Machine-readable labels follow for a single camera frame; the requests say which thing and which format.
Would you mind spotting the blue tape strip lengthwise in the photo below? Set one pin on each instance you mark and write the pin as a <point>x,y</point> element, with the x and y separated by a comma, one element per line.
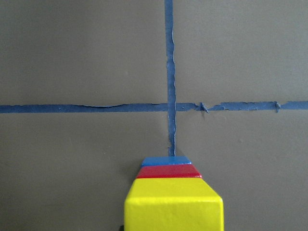
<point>171,89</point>

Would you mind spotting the blue wooden block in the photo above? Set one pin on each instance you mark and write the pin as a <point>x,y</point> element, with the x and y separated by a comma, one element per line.
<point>165,160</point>

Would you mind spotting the red wooden block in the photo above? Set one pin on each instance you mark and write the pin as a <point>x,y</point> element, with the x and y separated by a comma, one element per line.
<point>169,171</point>

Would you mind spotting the blue tape strip crosswise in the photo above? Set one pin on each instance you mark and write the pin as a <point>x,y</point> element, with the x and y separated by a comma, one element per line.
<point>151,107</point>

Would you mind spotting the yellow wooden block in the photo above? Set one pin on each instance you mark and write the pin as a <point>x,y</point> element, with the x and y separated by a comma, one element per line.
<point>173,204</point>

